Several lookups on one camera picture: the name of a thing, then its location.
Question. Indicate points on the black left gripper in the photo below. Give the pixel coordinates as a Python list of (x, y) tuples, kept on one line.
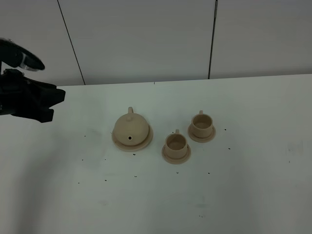
[(27, 98)]

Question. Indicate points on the beige ceramic teapot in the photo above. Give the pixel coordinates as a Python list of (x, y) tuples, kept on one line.
[(131, 129)]

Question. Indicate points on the beige teapot saucer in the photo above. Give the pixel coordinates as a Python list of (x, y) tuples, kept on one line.
[(134, 148)]

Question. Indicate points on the near beige teacup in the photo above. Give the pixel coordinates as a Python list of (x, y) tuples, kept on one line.
[(175, 145)]

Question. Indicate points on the beige teacup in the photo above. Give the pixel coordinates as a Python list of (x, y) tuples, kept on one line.
[(202, 125), (175, 145)]

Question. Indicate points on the near beige cup saucer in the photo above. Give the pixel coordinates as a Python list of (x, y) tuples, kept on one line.
[(177, 161)]

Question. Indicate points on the beige cup saucer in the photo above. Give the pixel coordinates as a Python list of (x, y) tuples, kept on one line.
[(210, 136), (177, 161)]

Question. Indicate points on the far beige teacup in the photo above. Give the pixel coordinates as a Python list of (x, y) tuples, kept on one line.
[(202, 125)]

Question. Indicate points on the far beige cup saucer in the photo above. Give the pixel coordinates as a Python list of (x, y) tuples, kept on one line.
[(210, 136)]

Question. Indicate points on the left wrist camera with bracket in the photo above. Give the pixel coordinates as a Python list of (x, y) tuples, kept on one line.
[(16, 56)]

